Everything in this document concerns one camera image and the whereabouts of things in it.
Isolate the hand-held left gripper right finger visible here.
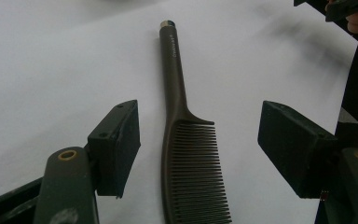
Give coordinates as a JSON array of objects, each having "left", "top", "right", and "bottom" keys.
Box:
[{"left": 256, "top": 100, "right": 358, "bottom": 224}]

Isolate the white board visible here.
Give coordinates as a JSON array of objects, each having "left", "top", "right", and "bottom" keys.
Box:
[{"left": 0, "top": 0, "right": 358, "bottom": 224}]

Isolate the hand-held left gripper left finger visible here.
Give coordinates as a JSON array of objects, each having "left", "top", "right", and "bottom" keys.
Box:
[{"left": 32, "top": 99, "right": 142, "bottom": 224}]

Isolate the dark brown comb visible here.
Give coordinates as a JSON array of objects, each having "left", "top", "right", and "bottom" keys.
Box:
[{"left": 158, "top": 20, "right": 233, "bottom": 224}]

